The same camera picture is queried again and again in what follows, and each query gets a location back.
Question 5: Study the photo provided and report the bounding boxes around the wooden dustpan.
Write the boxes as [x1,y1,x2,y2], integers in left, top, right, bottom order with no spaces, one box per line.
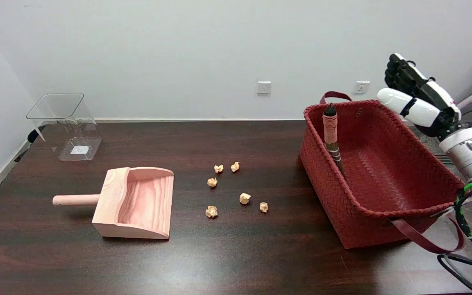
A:
[52,166,175,240]

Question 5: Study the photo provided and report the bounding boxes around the clear plastic container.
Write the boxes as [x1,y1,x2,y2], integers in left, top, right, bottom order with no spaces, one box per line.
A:
[26,93,102,161]

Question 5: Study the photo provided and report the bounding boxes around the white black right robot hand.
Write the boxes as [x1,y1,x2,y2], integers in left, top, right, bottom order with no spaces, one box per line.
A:
[377,53,462,137]

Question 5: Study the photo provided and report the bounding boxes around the small brown straw broom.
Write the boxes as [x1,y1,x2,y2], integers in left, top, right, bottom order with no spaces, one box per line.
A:
[322,103,346,177]

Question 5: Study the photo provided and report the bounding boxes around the black clamp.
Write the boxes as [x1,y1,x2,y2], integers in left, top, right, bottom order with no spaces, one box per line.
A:
[14,125,50,163]

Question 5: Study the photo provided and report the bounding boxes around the black green robot cable bundle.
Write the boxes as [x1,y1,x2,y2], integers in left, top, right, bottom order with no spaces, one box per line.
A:
[437,123,472,295]

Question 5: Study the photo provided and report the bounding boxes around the red woven basket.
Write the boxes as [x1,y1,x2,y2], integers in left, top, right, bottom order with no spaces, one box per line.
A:
[300,91,465,254]

